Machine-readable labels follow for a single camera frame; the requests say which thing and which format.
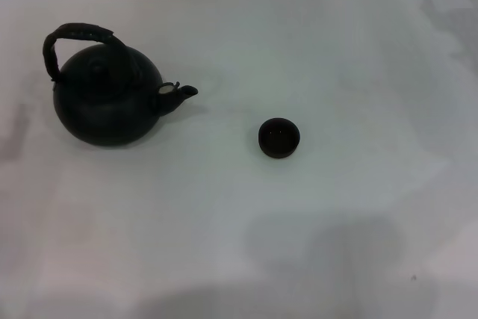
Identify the small dark teacup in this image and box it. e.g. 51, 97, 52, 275
257, 117, 302, 159

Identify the black round teapot with handle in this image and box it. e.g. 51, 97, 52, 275
42, 22, 199, 147

